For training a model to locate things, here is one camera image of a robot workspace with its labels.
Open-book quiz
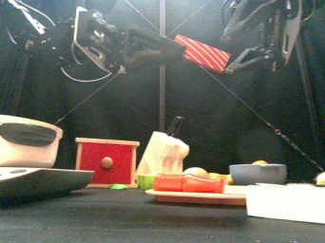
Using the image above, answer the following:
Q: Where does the white knife block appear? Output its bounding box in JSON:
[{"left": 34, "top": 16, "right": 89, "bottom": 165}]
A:
[{"left": 137, "top": 130, "right": 190, "bottom": 177}]

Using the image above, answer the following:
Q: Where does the red wooden drawer box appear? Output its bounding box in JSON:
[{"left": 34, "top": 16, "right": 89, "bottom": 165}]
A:
[{"left": 74, "top": 137, "right": 141, "bottom": 190}]

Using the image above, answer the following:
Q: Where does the cream toy egg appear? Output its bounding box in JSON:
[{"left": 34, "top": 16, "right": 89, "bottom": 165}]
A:
[{"left": 184, "top": 166, "right": 212, "bottom": 179}]

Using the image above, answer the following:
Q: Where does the green toy cube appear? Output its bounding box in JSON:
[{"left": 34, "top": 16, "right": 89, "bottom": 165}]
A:
[{"left": 138, "top": 173, "right": 160, "bottom": 192}]

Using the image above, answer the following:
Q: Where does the blue-grey bowl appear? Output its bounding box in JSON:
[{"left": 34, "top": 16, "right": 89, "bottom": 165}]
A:
[{"left": 229, "top": 162, "right": 288, "bottom": 186}]

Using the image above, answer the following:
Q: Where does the yellow toy piece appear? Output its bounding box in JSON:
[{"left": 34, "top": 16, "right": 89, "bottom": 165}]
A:
[{"left": 209, "top": 172, "right": 236, "bottom": 186}]

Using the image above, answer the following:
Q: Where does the orange translucent toy bottle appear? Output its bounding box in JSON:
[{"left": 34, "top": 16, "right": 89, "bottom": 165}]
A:
[{"left": 153, "top": 173, "right": 226, "bottom": 195}]

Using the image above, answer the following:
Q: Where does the small green toy piece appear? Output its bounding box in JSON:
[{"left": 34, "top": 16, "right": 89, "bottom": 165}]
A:
[{"left": 110, "top": 183, "right": 130, "bottom": 191}]

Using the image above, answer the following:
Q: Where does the pale yellow toy ball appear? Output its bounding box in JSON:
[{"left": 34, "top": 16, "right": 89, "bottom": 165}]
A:
[{"left": 315, "top": 171, "right": 325, "bottom": 187}]

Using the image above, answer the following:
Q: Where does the wooden cutting board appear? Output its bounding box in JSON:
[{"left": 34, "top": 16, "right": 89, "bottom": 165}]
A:
[{"left": 144, "top": 184, "right": 249, "bottom": 207}]

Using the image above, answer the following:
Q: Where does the grey plate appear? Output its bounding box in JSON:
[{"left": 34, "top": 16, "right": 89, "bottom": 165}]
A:
[{"left": 0, "top": 166, "right": 95, "bottom": 199}]

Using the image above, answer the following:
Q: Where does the white flat box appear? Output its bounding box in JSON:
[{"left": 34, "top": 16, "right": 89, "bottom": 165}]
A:
[{"left": 245, "top": 182, "right": 325, "bottom": 225}]

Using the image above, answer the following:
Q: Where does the metal frame pole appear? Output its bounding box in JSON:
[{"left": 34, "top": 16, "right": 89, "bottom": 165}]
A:
[{"left": 158, "top": 0, "right": 168, "bottom": 133}]

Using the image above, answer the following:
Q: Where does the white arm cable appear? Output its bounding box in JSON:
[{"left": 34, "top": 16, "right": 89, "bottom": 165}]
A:
[{"left": 61, "top": 41, "right": 114, "bottom": 84}]

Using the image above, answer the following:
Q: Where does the dark frame strut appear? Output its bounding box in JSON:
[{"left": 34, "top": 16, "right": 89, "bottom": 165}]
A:
[{"left": 295, "top": 34, "right": 321, "bottom": 153}]

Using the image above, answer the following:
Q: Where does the black knife handle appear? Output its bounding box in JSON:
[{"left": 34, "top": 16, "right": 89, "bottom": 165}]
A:
[{"left": 165, "top": 115, "right": 188, "bottom": 139}]

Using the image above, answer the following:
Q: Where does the white toy pot black handle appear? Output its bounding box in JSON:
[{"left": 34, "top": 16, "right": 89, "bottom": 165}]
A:
[{"left": 0, "top": 114, "right": 65, "bottom": 169}]

